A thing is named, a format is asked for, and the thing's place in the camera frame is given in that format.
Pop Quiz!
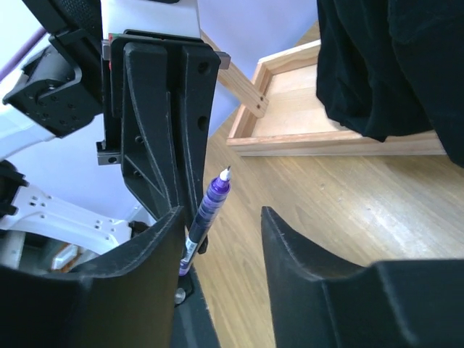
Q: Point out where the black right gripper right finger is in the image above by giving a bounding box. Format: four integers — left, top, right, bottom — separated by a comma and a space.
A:
261, 207, 463, 347

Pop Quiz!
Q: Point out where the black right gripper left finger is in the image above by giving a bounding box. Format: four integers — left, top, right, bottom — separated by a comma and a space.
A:
1, 207, 184, 347

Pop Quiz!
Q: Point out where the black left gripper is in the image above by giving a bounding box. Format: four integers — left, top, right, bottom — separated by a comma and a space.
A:
96, 28, 231, 254

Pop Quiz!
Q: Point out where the dark purple pen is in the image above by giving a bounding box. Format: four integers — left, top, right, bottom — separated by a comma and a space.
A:
178, 166, 231, 276

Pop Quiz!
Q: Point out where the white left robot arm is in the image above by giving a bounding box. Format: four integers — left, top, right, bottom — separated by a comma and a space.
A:
1, 1, 230, 276

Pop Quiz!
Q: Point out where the wooden clothes rack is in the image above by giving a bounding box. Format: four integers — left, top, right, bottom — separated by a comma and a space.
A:
217, 24, 445, 156

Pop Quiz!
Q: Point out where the black t-shirt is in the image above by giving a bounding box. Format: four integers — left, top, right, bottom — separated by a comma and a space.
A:
316, 1, 463, 165

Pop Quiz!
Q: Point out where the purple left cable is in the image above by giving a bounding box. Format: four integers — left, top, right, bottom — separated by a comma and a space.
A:
0, 28, 48, 83

